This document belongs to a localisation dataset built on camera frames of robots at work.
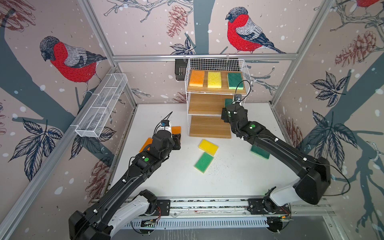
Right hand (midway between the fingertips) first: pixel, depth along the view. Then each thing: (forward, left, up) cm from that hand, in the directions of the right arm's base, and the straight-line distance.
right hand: (228, 111), depth 79 cm
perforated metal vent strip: (-48, +26, -28) cm, 61 cm away
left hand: (-14, +26, -3) cm, 30 cm away
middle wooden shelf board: (+7, +11, -1) cm, 13 cm away
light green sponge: (-18, +13, -27) cm, 35 cm away
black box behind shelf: (+30, +29, +9) cm, 43 cm away
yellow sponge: (-6, +10, -28) cm, 31 cm away
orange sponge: (+5, +33, -25) cm, 42 cm away
